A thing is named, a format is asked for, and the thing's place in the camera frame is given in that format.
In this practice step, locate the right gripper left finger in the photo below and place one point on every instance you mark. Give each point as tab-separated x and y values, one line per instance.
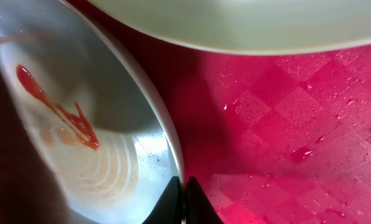
168	209

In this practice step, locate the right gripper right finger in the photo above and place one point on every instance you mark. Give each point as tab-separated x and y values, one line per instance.
198	209

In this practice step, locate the white plate front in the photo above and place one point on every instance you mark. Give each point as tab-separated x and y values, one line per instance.
92	114

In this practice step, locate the white plate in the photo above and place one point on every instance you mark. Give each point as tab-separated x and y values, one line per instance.
92	114
248	27

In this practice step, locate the green sponge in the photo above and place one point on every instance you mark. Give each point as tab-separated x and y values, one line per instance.
28	190

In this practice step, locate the red plastic tray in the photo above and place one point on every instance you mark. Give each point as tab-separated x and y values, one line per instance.
271	139

